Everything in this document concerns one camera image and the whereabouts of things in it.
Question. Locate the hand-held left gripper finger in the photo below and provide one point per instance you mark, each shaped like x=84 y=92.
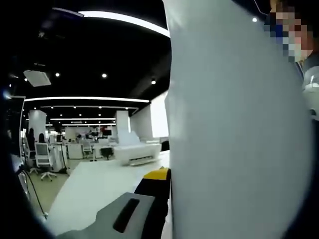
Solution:
x=104 y=224

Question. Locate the white paper sheet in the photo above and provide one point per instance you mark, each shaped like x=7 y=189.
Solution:
x=236 y=124

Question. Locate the black office chair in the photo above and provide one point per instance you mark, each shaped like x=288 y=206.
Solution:
x=165 y=145
x=106 y=152

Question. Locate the white printer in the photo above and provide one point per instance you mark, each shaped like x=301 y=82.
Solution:
x=134 y=152

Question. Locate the white mesh office chair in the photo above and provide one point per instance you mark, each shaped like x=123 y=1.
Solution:
x=42 y=152

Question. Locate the ceiling air conditioner vent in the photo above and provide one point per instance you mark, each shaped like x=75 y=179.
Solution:
x=37 y=78

